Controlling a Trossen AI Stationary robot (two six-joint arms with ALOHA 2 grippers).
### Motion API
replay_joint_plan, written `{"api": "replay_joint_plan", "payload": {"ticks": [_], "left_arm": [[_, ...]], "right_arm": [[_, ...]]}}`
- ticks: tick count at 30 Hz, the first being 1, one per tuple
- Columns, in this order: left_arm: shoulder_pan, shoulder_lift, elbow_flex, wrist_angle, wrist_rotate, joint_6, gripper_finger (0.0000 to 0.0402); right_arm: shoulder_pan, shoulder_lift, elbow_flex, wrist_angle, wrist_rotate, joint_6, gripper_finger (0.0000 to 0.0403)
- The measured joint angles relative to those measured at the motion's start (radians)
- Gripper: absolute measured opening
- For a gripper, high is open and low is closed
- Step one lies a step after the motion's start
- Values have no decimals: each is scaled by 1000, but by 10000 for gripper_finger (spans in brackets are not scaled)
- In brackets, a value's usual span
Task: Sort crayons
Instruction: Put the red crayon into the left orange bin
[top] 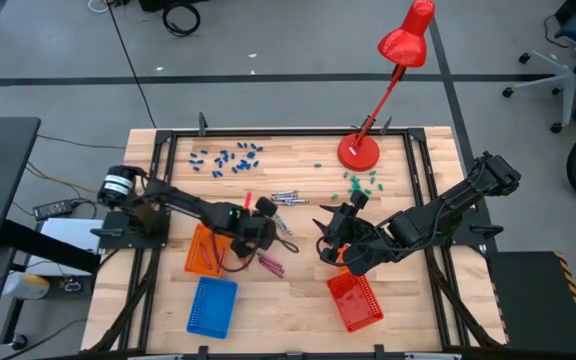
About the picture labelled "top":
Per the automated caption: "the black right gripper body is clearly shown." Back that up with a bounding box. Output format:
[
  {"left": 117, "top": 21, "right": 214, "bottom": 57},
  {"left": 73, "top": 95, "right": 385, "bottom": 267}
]
[{"left": 325, "top": 207, "right": 389, "bottom": 276}]

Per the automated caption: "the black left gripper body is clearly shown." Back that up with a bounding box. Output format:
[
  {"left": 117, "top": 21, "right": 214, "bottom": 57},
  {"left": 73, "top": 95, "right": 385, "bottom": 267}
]
[{"left": 230, "top": 214, "right": 277, "bottom": 259}]

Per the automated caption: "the orange plastic basket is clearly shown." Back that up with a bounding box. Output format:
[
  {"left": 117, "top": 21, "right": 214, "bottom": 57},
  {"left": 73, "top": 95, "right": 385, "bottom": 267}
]
[
  {"left": 183, "top": 222, "right": 234, "bottom": 279},
  {"left": 335, "top": 243, "right": 352, "bottom": 274}
]

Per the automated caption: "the red plastic basket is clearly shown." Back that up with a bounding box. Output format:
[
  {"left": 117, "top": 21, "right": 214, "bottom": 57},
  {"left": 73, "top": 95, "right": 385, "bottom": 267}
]
[{"left": 325, "top": 272, "right": 385, "bottom": 334}]

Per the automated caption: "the blue plastic basket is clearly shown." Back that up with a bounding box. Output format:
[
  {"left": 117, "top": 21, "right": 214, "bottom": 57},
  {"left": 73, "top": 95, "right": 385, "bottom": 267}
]
[{"left": 185, "top": 277, "right": 239, "bottom": 340}]

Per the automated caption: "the red desk lamp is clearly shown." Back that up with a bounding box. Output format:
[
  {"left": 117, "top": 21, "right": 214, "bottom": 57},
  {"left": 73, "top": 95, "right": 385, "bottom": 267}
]
[{"left": 336, "top": 0, "right": 437, "bottom": 173}]

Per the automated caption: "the black hazard-striped platform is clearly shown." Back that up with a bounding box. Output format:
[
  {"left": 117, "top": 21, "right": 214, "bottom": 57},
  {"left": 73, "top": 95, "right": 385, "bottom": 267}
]
[{"left": 484, "top": 249, "right": 576, "bottom": 357}]

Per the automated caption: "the white box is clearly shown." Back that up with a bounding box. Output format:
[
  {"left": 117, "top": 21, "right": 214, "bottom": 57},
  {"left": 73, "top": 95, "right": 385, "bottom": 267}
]
[{"left": 36, "top": 216, "right": 105, "bottom": 277}]

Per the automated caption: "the black power adapter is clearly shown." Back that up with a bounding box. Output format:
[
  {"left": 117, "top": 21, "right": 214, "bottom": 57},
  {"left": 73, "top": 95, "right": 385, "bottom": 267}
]
[{"left": 32, "top": 198, "right": 75, "bottom": 222}]

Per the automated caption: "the white and yellow bottle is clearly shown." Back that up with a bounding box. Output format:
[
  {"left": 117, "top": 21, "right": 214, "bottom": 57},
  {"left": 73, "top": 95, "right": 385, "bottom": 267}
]
[{"left": 1, "top": 271, "right": 51, "bottom": 302}]

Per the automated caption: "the black equipment case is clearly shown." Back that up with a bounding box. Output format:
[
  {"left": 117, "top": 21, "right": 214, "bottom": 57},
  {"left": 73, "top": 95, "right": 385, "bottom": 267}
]
[{"left": 138, "top": 0, "right": 210, "bottom": 13}]

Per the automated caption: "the grey office chair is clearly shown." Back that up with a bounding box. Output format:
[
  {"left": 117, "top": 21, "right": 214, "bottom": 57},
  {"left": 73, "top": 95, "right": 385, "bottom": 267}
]
[{"left": 500, "top": 0, "right": 576, "bottom": 135}]

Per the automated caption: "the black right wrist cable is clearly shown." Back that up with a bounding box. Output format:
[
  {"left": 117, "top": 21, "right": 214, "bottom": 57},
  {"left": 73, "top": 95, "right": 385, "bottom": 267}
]
[{"left": 314, "top": 233, "right": 350, "bottom": 267}]

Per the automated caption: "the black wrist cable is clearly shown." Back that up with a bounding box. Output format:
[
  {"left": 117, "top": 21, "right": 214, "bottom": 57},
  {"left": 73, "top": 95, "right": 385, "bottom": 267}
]
[
  {"left": 210, "top": 227, "right": 301, "bottom": 275},
  {"left": 314, "top": 233, "right": 350, "bottom": 267}
]

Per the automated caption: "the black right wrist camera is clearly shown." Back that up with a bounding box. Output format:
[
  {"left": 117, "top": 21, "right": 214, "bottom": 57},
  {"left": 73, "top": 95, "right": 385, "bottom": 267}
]
[{"left": 349, "top": 189, "right": 371, "bottom": 212}]

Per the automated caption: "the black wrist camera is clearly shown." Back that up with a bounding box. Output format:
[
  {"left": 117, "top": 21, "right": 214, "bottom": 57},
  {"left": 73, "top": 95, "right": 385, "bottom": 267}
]
[
  {"left": 255, "top": 196, "right": 279, "bottom": 218},
  {"left": 349, "top": 189, "right": 371, "bottom": 212}
]

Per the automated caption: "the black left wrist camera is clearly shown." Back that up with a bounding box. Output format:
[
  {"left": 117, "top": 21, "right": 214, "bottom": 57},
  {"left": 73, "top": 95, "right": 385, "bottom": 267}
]
[{"left": 255, "top": 196, "right": 279, "bottom": 218}]

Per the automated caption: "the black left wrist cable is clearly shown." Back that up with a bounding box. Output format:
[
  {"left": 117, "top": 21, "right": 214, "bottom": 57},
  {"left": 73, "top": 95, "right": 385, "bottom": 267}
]
[{"left": 210, "top": 227, "right": 301, "bottom": 275}]

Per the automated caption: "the black floor cable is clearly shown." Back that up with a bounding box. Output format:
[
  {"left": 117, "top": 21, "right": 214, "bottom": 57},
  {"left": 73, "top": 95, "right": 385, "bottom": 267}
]
[{"left": 105, "top": 2, "right": 158, "bottom": 130}]

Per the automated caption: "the black cable coil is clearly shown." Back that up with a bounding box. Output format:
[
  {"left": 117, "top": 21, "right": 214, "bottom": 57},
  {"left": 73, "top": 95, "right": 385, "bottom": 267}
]
[{"left": 161, "top": 2, "right": 202, "bottom": 38}]

